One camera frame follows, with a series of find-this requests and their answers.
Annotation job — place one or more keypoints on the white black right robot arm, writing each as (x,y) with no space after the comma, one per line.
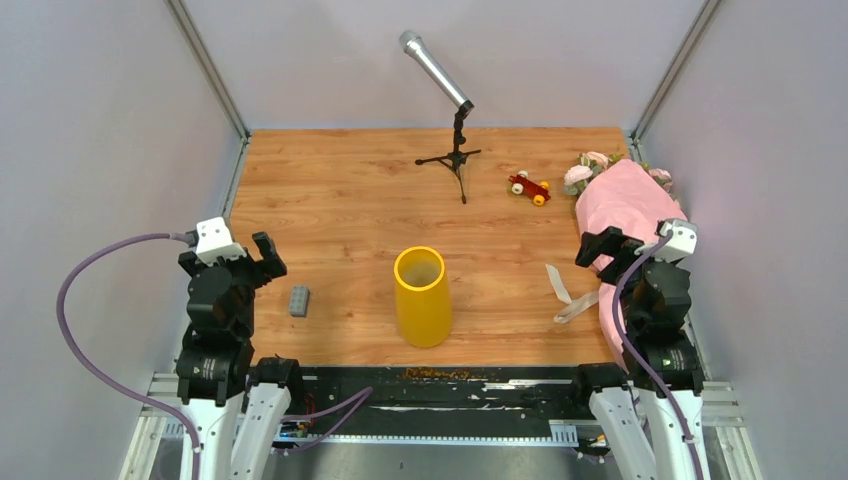
(650,408)

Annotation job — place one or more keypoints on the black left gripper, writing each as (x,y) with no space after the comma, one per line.
(271,264)

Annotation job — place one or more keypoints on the grey building brick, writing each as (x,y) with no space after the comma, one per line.
(299,301)

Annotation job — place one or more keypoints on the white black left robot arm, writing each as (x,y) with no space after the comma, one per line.
(234,402)

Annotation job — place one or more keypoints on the silver microphone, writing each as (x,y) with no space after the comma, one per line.
(414,46)

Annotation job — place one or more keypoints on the black tripod microphone stand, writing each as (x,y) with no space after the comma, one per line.
(456,158)

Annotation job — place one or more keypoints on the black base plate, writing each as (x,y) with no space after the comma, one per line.
(455,402)

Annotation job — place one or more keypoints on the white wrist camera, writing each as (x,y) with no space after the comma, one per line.
(681,240)
(216,243)

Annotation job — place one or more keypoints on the red toy car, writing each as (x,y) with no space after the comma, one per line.
(522,185)

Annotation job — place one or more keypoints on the pink flower bouquet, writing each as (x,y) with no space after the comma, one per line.
(623,195)

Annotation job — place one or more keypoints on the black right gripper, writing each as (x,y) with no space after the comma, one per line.
(611,242)

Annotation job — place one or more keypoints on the white printed ribbon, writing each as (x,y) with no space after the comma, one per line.
(573,307)

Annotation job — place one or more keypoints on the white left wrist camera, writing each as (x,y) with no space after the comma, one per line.
(216,243)

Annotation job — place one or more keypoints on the yellow cylindrical vase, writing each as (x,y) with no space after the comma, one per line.
(422,297)

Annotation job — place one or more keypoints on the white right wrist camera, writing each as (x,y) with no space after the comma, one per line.
(681,240)

